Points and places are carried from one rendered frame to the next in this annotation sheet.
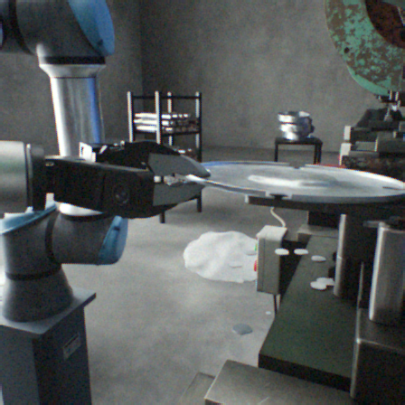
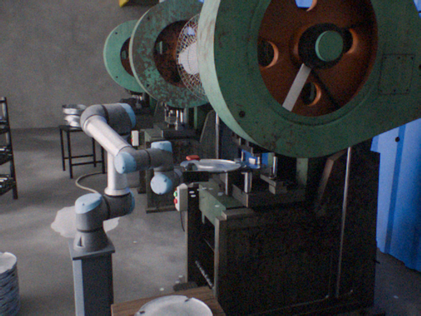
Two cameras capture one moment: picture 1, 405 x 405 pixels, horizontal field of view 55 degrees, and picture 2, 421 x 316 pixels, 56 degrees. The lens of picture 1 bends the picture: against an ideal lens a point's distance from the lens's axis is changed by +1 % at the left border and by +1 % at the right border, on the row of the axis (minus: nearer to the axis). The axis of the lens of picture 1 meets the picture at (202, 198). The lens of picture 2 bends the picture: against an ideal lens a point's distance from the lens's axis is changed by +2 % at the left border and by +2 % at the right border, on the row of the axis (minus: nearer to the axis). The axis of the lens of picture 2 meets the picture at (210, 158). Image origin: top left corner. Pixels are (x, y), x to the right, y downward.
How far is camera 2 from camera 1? 143 cm
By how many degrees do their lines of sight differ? 42
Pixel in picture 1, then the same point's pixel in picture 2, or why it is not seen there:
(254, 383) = (230, 211)
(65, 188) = (187, 178)
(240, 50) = not seen: outside the picture
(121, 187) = (205, 175)
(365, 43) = (156, 82)
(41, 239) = (105, 209)
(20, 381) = (96, 281)
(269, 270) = (184, 200)
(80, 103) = not seen: hidden behind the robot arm
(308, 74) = (42, 57)
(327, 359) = (237, 204)
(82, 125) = not seen: hidden behind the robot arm
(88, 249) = (125, 208)
